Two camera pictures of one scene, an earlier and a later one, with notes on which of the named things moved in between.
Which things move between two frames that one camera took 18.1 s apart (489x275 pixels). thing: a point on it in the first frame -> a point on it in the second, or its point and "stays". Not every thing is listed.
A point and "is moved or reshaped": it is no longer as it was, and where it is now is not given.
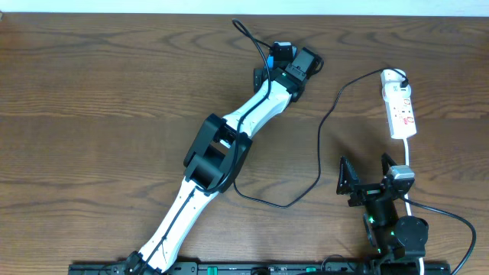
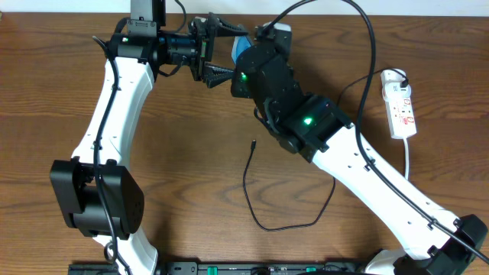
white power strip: x=397 y=98 stays
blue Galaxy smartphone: x=270 y=62 is moved or reshaped
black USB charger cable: x=325 y=111 -> x=406 y=84
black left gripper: x=258 y=77 -> x=200 y=50
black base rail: x=254 y=268 stays
